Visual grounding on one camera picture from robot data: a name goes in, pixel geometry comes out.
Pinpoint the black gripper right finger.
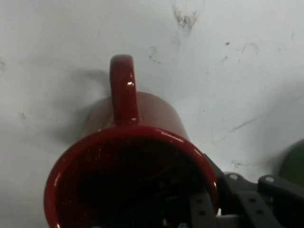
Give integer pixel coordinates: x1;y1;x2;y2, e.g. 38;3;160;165
203;153;304;228

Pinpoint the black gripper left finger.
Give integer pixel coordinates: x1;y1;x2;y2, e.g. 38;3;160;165
189;192;219;228

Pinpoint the red ceramic mug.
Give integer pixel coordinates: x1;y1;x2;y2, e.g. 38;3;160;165
44;54;220;228

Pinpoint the dark green mug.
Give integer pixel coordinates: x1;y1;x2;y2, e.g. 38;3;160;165
278;139;304;178

